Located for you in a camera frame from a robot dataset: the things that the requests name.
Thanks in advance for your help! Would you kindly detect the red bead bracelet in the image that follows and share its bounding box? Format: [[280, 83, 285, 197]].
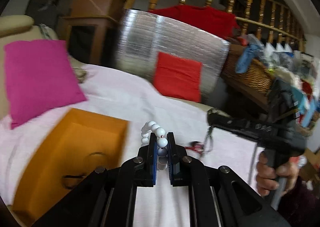
[[185, 140, 208, 154]]

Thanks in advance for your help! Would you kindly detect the white bead bracelet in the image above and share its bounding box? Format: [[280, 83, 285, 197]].
[[140, 120, 169, 171]]

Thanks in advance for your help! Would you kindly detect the black hair tie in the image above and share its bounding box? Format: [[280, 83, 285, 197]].
[[61, 173, 87, 190]]

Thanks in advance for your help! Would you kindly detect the silver metal watch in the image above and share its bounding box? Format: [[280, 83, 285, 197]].
[[202, 126, 214, 157]]

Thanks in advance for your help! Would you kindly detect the person right hand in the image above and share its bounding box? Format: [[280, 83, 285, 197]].
[[255, 152, 299, 197]]

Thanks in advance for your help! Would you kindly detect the wicker basket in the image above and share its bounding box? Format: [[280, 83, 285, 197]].
[[221, 44, 274, 96]]

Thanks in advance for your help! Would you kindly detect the orange cardboard box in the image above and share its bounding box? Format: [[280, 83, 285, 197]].
[[13, 109, 129, 226]]

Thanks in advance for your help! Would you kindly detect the red pillow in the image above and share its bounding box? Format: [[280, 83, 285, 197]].
[[153, 52, 202, 103]]

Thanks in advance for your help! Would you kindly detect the blue cloth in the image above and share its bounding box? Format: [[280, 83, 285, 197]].
[[235, 44, 262, 74]]

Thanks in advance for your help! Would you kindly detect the patterned cloth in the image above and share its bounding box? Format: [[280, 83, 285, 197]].
[[72, 67, 87, 84]]

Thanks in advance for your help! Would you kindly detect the wooden stair railing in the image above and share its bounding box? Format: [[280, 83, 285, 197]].
[[123, 0, 306, 52]]

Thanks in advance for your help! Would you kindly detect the red garment on railing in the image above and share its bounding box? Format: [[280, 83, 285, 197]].
[[149, 5, 240, 39]]

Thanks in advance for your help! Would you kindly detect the silver insulation foil panel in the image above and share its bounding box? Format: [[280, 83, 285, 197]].
[[114, 9, 230, 102]]

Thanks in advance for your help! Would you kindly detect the magenta pillow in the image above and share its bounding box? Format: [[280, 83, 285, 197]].
[[4, 39, 86, 128]]

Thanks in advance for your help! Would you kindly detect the wooden cabinet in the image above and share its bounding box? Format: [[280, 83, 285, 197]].
[[64, 0, 124, 67]]

